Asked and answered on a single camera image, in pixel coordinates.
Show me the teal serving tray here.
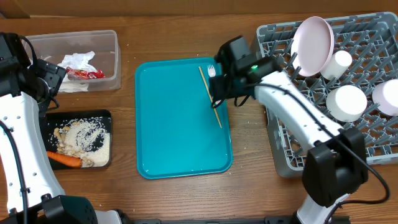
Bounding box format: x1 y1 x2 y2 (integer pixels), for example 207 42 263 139
135 57 233 179

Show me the white plastic fork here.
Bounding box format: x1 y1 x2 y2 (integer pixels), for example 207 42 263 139
208 65 216 77

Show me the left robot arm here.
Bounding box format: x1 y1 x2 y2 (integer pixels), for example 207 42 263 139
1 32 126 223

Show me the white bowl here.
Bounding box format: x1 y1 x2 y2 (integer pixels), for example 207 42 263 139
326 85 368 122

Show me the clear plastic bin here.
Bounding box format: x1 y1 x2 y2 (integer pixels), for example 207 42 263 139
27 30 121 93

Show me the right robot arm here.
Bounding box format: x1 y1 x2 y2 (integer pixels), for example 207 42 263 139
210 55 368 223

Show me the pink bowl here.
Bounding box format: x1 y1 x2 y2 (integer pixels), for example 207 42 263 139
372 79 398 116

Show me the wooden skewer stick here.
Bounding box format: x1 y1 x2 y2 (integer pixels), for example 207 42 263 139
198 66 222 129

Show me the rice and peanuts pile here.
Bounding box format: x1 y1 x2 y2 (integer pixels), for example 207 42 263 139
46 116 111 168

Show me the white plastic cup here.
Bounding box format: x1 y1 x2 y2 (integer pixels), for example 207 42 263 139
320 50 353 80

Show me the black plastic tray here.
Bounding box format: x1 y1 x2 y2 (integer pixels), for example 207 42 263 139
39 110 112 170

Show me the white napkin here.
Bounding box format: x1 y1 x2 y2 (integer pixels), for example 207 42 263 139
58 51 97 93

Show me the grey dishwasher rack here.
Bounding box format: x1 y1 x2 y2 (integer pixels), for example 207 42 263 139
252 12 397 165

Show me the red snack wrapper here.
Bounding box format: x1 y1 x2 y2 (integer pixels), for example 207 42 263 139
66 67 105 80

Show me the white round plate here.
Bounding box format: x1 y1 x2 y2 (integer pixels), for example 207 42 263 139
290 16 335 77

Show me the orange carrot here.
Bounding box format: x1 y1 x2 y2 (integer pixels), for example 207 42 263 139
47 151 83 169

